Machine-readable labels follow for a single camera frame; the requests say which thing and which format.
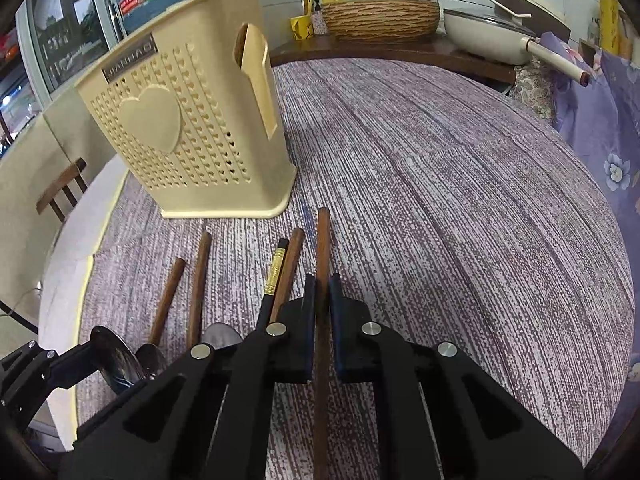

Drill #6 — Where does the aluminium sliding window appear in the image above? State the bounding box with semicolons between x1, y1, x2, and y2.
15;0;122;97

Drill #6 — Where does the woven pattern wash basin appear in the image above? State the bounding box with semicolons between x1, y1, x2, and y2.
319;0;441;44

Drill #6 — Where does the dark wooden counter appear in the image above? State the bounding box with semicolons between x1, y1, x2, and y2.
269;40;519;86

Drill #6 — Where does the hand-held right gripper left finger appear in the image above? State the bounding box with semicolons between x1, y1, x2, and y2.
59;273;317;480

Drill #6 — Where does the black chopstick with gold band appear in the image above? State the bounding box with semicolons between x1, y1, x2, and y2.
255;238;290;334

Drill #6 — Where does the paisley patterned cloth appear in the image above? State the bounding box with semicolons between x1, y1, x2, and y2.
514;57;556;121

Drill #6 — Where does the wooden chair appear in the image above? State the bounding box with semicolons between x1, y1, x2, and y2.
35;157;89;224

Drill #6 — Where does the yellow printed roll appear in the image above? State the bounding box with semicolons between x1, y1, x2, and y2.
597;0;621;56

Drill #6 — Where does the beige plastic utensil holder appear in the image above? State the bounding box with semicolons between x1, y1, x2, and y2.
75;0;299;220

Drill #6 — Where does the beige cloth cover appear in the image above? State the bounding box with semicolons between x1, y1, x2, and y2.
0;87;132;322

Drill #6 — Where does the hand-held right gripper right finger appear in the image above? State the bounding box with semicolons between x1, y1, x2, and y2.
328;273;586;480

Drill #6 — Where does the large metal spoon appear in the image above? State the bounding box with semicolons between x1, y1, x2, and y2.
89;325;146;396

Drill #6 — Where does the yellow mug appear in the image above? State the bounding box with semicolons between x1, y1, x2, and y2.
290;15;315;41

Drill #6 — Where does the cream frying pan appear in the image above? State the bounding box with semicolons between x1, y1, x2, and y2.
443;7;591;86

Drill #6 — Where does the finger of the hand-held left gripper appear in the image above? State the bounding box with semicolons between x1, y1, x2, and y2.
49;342;101;389

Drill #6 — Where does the round table with tablecloth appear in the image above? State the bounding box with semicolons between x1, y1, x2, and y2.
39;57;636;480

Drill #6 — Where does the purple floral cloth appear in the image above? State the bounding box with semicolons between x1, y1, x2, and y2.
539;31;640;221

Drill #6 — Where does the wooden chopstick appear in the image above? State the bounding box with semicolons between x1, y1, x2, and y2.
270;228;306;322
317;208;332;480
148;257;187;347
185;231;213;349

